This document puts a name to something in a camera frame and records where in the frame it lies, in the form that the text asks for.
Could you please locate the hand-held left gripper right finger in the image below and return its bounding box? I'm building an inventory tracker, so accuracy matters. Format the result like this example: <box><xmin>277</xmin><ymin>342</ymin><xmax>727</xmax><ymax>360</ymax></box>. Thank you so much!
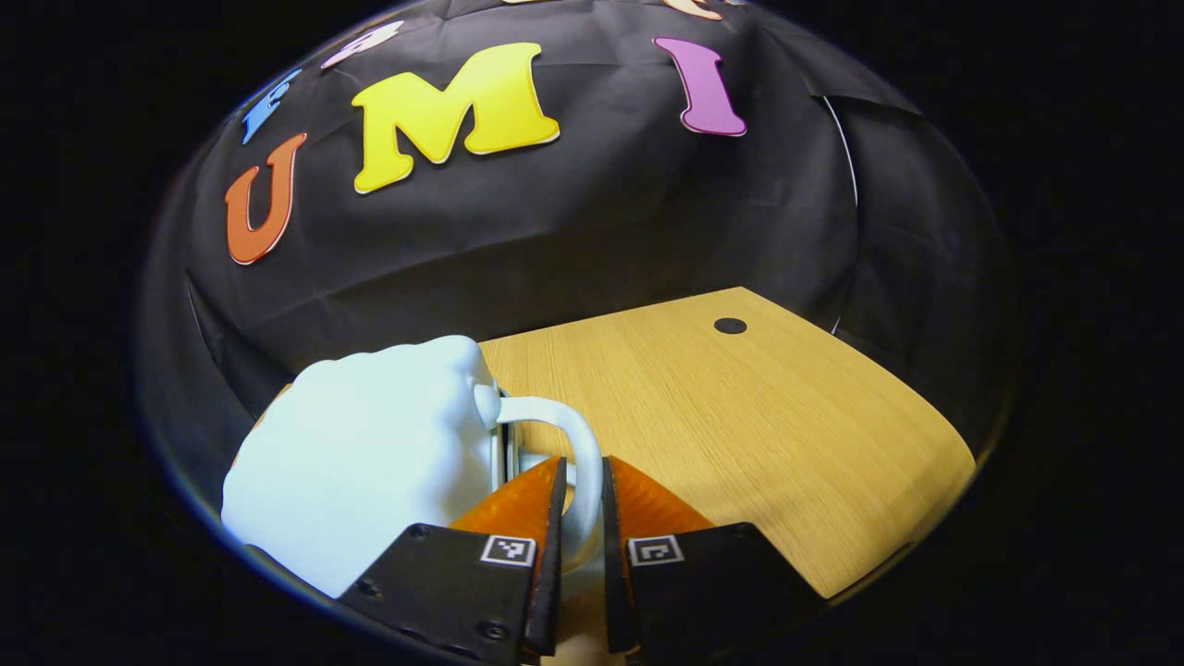
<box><xmin>601</xmin><ymin>455</ymin><xmax>829</xmax><ymax>660</ymax></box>

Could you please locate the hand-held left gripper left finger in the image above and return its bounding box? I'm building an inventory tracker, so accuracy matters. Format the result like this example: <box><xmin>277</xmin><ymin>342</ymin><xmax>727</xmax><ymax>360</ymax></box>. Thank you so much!
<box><xmin>338</xmin><ymin>455</ymin><xmax>569</xmax><ymax>666</ymax></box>

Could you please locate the white suitcase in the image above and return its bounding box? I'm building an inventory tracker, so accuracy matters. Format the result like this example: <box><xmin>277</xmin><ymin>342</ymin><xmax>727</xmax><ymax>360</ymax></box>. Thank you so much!
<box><xmin>220</xmin><ymin>335</ymin><xmax>604</xmax><ymax>600</ymax></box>

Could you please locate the black backdrop cloth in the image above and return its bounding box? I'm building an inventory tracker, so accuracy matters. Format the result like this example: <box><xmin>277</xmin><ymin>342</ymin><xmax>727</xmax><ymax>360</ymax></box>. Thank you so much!
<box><xmin>134</xmin><ymin>0</ymin><xmax>1014</xmax><ymax>436</ymax></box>

